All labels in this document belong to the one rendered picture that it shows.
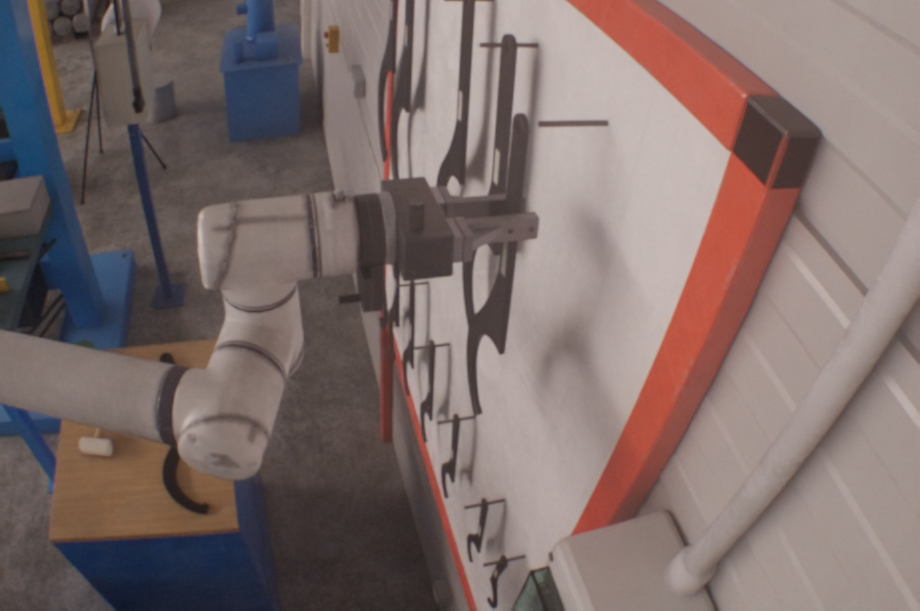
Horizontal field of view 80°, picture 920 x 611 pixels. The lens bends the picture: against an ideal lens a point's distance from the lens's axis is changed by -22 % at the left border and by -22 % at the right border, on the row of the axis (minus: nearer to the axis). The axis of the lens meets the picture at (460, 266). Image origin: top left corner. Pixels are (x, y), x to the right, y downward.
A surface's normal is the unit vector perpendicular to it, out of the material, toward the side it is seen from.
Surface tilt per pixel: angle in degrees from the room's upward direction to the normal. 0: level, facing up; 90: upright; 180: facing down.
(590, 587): 0
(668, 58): 90
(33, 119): 90
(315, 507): 0
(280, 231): 42
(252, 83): 90
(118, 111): 90
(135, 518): 0
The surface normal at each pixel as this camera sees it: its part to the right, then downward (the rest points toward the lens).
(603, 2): -0.96, 0.11
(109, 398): 0.00, -0.07
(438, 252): 0.26, 0.55
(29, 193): 0.09, -0.76
